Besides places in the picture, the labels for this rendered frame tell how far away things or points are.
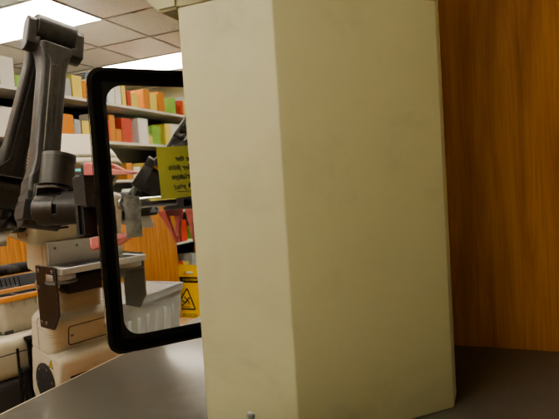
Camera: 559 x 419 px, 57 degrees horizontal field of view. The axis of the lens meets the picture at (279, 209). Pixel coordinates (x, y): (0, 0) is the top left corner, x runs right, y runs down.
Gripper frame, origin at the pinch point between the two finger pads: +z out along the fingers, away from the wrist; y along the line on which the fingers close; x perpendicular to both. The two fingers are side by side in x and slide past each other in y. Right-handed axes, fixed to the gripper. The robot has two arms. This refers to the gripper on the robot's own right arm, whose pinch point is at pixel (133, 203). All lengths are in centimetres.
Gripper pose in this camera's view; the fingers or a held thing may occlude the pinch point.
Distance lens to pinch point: 85.9
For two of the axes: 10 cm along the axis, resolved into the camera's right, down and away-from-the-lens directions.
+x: 3.9, -0.6, 9.2
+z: 9.2, -0.5, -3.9
